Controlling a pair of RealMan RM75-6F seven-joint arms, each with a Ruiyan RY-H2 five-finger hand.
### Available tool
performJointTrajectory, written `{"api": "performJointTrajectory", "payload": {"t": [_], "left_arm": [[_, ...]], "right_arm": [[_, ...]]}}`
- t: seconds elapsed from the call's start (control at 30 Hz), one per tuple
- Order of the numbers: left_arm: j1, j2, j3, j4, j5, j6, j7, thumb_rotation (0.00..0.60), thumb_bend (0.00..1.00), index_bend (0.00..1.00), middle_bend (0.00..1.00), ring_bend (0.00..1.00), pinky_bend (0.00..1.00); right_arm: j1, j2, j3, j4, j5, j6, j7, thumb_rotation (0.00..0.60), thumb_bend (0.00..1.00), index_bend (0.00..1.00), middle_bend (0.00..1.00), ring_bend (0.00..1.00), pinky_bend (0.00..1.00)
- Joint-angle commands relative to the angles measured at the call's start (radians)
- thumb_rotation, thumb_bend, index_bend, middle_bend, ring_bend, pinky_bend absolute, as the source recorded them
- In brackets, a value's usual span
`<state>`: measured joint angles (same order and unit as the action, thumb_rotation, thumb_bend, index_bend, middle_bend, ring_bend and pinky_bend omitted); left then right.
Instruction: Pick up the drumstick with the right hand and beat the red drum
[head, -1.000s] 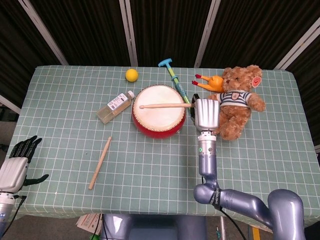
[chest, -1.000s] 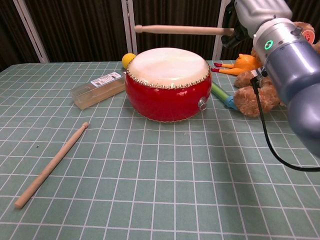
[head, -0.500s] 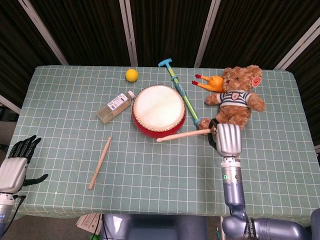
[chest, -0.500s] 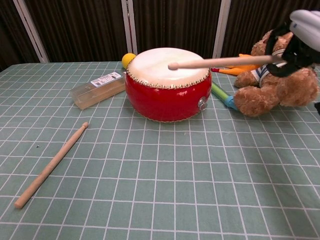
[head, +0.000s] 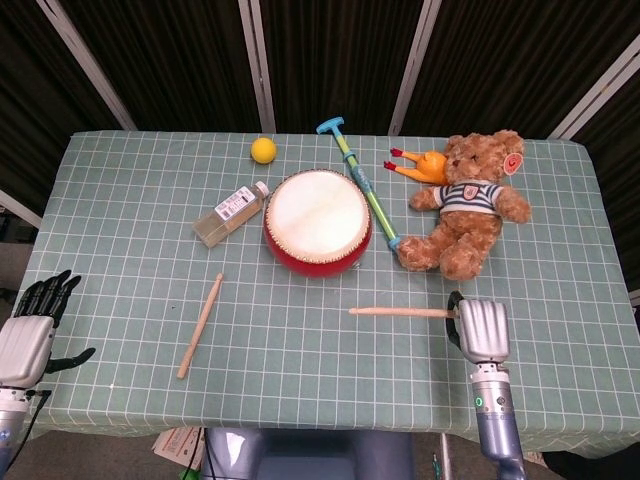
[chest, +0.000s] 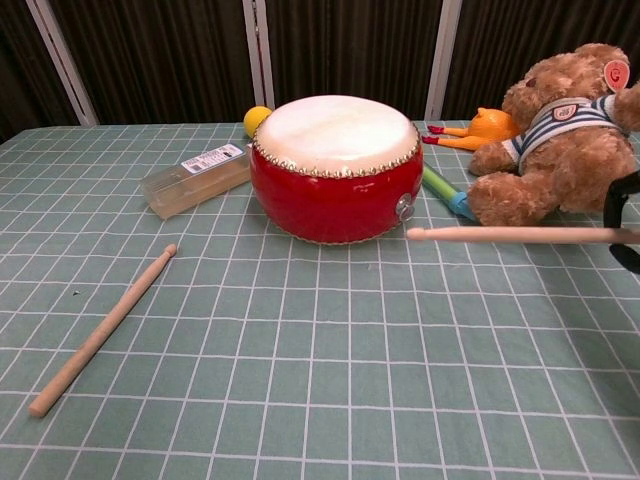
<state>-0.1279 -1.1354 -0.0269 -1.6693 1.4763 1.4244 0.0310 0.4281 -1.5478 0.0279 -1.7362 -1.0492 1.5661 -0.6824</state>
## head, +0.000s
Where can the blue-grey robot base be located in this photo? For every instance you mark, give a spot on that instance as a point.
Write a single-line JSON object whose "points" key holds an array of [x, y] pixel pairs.
{"points": [[300, 455]]}

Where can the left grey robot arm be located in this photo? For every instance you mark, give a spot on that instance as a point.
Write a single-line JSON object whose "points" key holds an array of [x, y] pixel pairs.
{"points": [[10, 415]]}

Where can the grey metal rod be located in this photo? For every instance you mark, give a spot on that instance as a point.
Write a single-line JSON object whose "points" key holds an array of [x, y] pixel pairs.
{"points": [[445, 455]]}

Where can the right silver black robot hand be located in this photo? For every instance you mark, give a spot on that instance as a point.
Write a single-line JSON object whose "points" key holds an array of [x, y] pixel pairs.
{"points": [[485, 330]]}

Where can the red drum with white skin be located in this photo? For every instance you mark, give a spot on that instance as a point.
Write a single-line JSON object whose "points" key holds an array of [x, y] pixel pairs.
{"points": [[320, 220]]}

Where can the orange rubber chicken toy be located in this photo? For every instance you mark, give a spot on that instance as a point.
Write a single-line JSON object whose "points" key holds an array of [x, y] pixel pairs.
{"points": [[430, 167]]}

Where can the clear plastic box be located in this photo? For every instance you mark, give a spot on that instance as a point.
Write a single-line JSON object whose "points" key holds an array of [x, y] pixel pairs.
{"points": [[225, 217]]}

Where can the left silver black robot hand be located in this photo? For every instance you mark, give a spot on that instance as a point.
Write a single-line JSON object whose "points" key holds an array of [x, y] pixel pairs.
{"points": [[22, 350]]}

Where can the wooden drumstick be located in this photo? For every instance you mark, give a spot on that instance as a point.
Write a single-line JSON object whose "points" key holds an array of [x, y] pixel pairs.
{"points": [[200, 327], [400, 312]]}

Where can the yellow ball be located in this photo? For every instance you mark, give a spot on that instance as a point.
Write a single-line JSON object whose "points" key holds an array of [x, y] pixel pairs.
{"points": [[263, 151]]}

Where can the white printed cardboard box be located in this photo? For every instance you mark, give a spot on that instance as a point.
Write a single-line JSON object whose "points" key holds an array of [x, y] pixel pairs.
{"points": [[177, 445]]}

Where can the green and blue toy pump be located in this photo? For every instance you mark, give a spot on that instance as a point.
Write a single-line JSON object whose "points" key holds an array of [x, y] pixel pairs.
{"points": [[372, 200]]}

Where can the white partition frame post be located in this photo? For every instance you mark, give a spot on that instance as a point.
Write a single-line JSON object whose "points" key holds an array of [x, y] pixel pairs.
{"points": [[86, 65], [255, 65], [17, 210], [415, 65], [597, 97]]}

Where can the green checkered tablecloth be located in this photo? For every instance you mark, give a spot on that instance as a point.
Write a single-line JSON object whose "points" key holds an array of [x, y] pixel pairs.
{"points": [[300, 350]]}

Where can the brown teddy bear striped shirt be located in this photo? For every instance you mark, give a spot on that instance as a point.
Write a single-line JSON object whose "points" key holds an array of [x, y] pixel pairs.
{"points": [[470, 230]]}

